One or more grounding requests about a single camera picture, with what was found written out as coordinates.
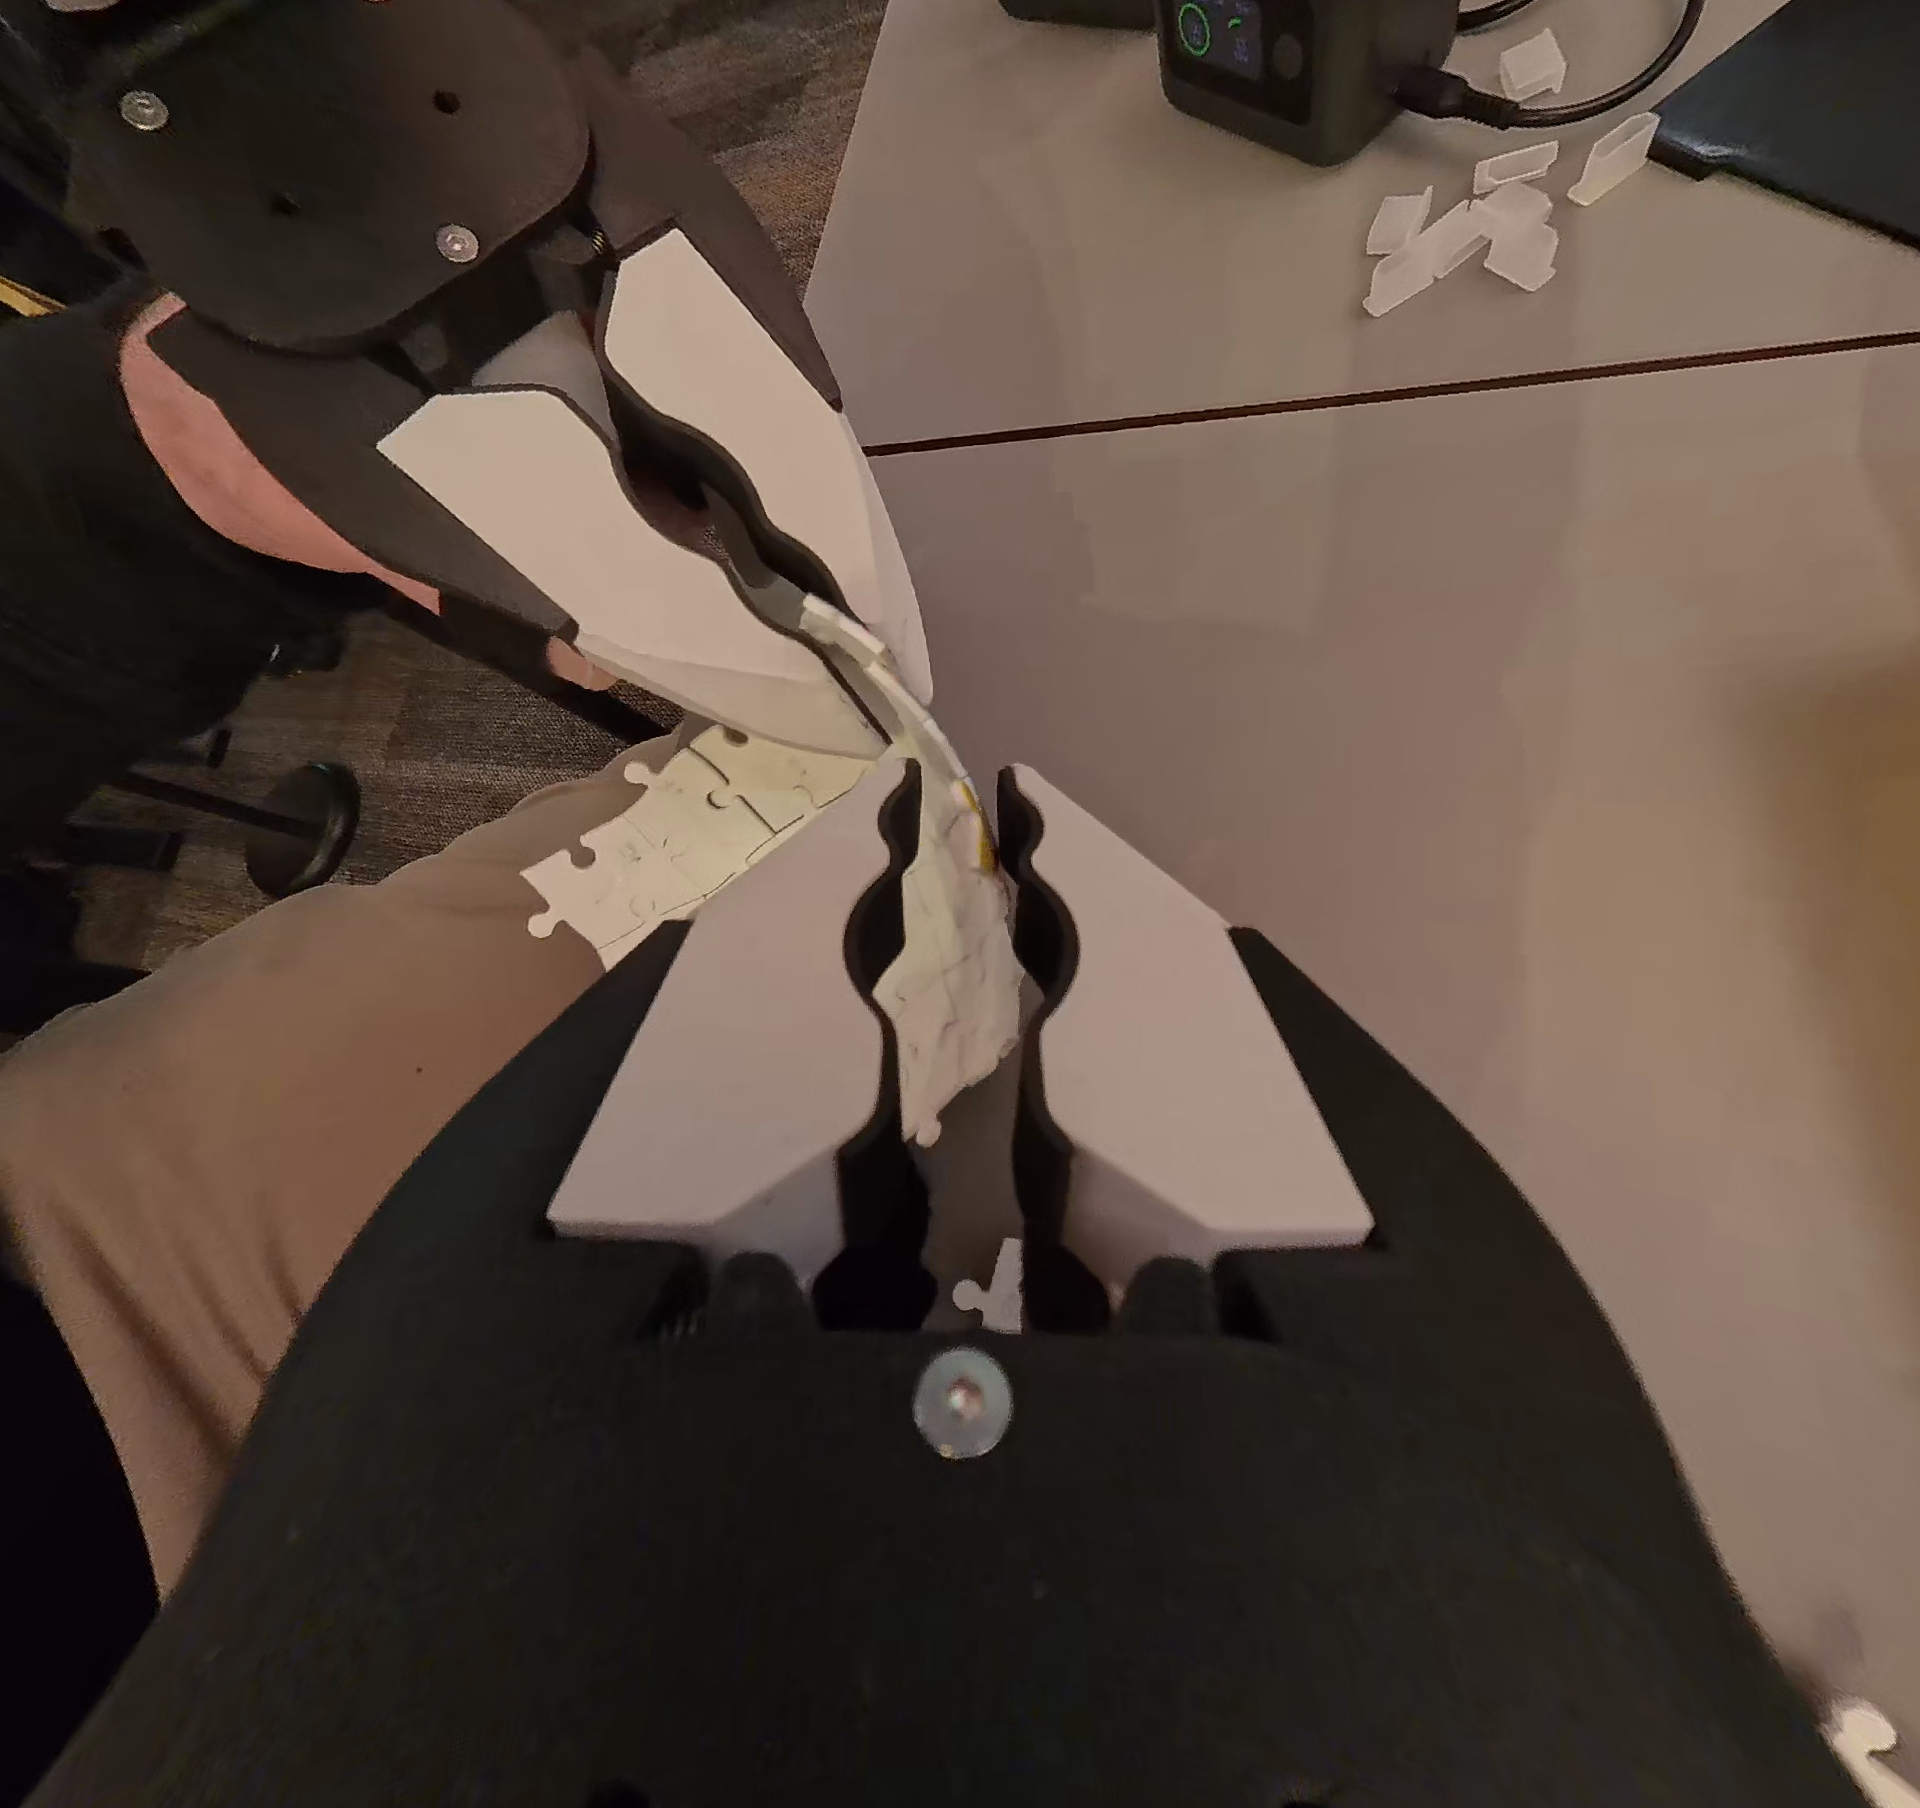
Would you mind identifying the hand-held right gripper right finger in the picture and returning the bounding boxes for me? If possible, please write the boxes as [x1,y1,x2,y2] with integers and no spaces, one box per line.
[997,764,1375,1247]

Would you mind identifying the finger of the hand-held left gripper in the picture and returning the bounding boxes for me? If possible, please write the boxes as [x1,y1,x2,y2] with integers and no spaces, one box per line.
[593,220,939,712]
[375,379,894,764]

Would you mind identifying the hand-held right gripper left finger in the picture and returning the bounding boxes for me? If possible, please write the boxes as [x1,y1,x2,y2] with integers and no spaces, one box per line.
[545,758,925,1247]

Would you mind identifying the partly built white puzzle ball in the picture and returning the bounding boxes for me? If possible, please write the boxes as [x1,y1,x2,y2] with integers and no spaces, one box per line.
[517,594,1043,1149]

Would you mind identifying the white puzzle pieces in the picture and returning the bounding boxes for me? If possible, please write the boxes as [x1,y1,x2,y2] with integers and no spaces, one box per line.
[955,1238,1920,1808]

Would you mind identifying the person's left forearm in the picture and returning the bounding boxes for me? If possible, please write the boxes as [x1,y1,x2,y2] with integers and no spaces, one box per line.
[0,287,360,849]

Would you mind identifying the person's left hand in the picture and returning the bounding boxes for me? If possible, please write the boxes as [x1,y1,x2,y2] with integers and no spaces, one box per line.
[119,300,618,694]

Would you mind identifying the wooden-edged white table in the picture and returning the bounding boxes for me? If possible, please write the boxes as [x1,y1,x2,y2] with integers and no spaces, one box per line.
[803,0,1920,455]

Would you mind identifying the person's tan trouser leg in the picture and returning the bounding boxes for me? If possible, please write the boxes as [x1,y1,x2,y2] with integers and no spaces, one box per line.
[0,749,691,1584]

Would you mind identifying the pile of clear plastic caps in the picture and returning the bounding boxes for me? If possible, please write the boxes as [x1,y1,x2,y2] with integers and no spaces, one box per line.
[1362,26,1663,319]

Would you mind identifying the black mat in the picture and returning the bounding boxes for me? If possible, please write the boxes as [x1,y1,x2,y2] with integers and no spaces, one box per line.
[1650,0,1920,251]

